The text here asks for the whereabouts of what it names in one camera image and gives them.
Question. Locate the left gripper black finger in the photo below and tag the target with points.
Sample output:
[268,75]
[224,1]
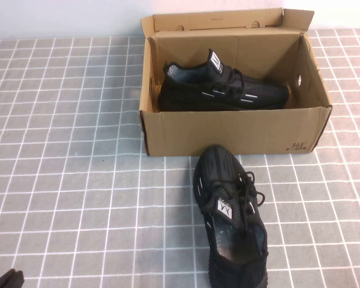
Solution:
[6,280]
[18,279]

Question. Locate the black knit sneaker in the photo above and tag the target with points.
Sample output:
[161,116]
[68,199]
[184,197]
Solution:
[216,168]
[198,96]

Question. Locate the brown cardboard shoe box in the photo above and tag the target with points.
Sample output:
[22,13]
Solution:
[228,135]

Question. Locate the grey white-checked tablecloth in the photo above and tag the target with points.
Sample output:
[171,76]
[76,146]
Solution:
[78,150]

